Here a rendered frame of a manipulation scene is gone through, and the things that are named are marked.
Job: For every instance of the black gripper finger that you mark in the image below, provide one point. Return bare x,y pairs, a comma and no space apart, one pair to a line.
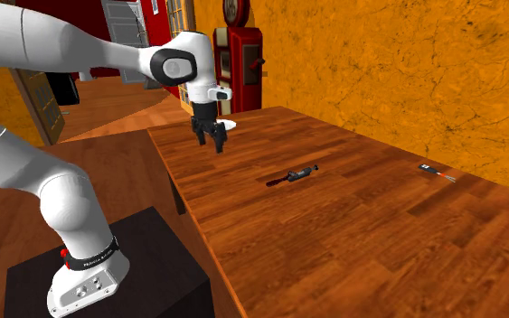
200,135
220,140

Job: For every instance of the red vintage fuel pump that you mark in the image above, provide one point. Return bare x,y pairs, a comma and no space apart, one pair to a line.
241,61

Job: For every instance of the yellow framed glazed door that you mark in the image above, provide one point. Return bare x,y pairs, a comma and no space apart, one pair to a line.
180,17

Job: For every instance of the white plate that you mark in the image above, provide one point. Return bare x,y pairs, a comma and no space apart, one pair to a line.
229,123

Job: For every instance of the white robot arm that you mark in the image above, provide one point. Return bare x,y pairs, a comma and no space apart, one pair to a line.
11,167

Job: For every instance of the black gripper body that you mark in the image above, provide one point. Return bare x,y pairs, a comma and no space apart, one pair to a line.
205,113

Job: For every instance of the black and grey hand tool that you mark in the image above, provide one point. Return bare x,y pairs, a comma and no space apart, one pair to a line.
296,175

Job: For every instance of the brown glazed wooden door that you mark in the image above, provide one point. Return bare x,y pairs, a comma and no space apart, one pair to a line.
38,103

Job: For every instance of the black robot stand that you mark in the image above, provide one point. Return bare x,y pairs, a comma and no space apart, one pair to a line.
157,273

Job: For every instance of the grey panelled door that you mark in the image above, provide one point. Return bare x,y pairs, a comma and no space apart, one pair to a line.
124,26

